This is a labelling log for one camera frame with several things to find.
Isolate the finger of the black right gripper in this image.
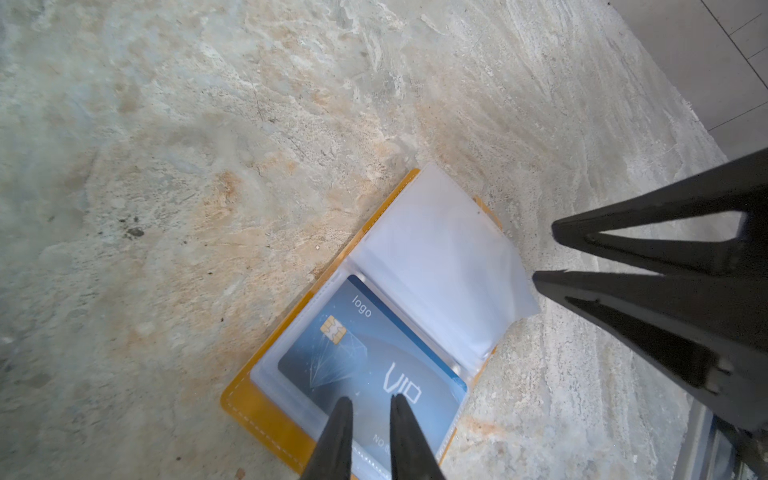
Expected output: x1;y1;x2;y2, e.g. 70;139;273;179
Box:
533;271;767;431
552;150;767;278

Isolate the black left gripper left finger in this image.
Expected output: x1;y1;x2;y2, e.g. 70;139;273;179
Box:
300;397;353;480

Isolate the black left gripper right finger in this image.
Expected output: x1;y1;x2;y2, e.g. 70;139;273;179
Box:
389;394;445;480

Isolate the yellow leather card holder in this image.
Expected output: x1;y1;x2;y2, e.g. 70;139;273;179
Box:
220;163;539;479

